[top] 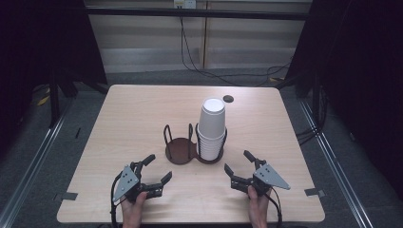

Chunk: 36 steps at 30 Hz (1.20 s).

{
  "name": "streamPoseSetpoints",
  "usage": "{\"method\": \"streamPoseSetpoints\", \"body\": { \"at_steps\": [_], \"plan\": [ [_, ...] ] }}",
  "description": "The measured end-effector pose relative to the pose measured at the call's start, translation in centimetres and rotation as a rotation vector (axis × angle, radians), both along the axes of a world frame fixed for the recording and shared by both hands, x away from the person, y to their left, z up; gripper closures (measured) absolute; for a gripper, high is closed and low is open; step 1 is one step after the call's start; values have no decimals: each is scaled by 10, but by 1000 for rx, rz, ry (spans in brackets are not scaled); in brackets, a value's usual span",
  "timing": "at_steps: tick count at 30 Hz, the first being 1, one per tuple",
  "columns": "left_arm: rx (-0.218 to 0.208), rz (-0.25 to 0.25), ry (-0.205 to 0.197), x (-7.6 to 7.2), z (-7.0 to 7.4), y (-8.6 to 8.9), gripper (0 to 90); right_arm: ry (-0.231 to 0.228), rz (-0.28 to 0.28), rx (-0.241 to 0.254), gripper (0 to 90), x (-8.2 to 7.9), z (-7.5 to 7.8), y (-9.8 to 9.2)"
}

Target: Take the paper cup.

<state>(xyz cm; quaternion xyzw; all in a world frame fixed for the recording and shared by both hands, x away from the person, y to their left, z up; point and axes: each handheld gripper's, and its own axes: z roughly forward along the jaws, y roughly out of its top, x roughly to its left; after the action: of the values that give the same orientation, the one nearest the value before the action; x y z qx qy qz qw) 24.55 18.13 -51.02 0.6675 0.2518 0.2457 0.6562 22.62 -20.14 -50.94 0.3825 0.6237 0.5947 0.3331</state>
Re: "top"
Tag white wall socket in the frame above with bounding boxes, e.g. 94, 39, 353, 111
173, 0, 198, 10

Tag brown double cup holder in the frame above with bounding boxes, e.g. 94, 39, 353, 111
163, 123, 228, 165

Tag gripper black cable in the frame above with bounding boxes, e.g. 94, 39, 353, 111
264, 185, 284, 228
109, 172, 123, 228

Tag metal floor rail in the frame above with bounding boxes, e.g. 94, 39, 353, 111
298, 100, 376, 228
0, 105, 72, 228

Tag person's left hand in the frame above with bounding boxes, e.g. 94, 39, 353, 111
120, 191, 148, 228

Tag black metal stand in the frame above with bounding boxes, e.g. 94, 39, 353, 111
48, 74, 62, 128

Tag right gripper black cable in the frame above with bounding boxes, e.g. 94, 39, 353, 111
264, 185, 284, 228

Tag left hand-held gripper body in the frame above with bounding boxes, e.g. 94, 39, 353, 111
112, 161, 152, 204

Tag black horizontal bar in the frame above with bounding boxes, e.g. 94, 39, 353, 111
85, 8, 311, 22

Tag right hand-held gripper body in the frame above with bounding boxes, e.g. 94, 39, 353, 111
248, 162, 292, 197

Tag person's right hand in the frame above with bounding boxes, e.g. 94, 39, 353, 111
247, 185, 272, 228

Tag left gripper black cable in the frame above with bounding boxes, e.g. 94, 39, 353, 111
109, 172, 123, 228

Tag black floor cables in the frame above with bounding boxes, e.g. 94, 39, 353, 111
295, 123, 321, 146

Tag grey tape piece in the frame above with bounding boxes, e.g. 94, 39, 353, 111
304, 187, 327, 198
52, 191, 79, 201

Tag yellow floor tape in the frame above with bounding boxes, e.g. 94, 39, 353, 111
35, 94, 51, 107

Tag black wall cable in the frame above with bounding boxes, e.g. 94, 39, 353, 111
179, 8, 293, 88

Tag white paper cup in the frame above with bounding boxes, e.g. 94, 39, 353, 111
198, 97, 227, 141

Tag black curtain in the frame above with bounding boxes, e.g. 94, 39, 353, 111
0, 0, 108, 153
284, 0, 403, 199

